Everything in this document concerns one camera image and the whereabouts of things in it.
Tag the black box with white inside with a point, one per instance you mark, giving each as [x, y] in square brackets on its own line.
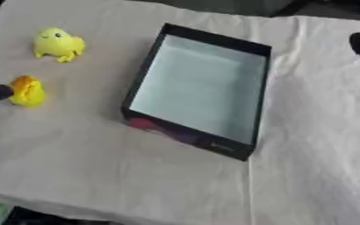
[198, 88]

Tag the yellow and orange soft toy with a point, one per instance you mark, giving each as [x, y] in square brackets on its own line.
[28, 92]

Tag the yellow-green soft toy frog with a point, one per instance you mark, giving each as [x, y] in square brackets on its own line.
[56, 44]

